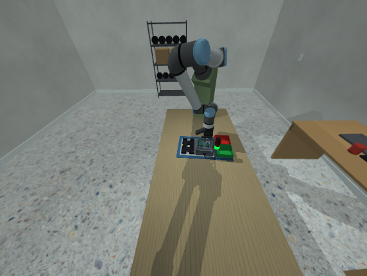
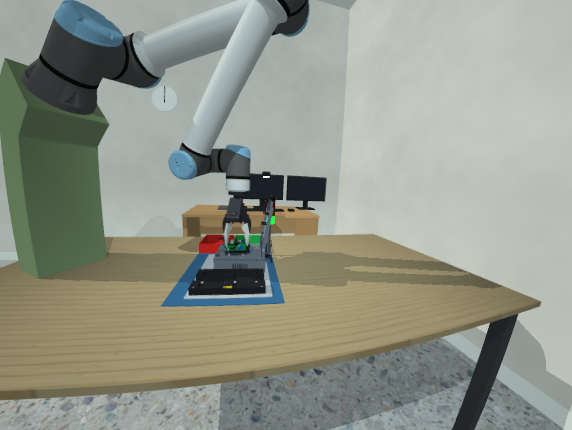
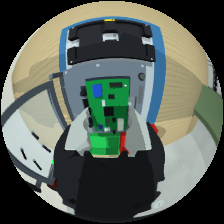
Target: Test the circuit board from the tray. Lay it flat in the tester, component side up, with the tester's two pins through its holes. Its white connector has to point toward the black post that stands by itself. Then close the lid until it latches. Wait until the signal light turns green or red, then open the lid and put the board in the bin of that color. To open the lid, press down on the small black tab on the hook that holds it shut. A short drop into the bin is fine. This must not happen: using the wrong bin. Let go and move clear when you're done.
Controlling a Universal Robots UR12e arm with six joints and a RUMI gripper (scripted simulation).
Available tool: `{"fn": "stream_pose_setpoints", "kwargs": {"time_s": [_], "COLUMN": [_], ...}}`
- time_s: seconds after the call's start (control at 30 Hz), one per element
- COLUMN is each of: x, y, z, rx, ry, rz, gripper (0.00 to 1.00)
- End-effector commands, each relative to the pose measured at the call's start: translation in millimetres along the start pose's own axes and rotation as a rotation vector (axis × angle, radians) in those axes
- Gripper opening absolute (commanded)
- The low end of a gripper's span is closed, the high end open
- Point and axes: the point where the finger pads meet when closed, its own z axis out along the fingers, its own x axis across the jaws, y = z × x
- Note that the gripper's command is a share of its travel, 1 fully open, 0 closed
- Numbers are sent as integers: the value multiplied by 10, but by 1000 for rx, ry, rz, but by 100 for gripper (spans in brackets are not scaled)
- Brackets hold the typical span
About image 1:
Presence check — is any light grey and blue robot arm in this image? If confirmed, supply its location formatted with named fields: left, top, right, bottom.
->
left=167, top=39, right=227, bottom=135

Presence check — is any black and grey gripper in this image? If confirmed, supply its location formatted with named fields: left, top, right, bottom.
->
left=204, top=126, right=214, bottom=136

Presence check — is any green bin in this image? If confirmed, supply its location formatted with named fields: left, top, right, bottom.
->
left=216, top=144, right=234, bottom=158

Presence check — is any red bin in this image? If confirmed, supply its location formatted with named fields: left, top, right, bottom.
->
left=214, top=135, right=231, bottom=144

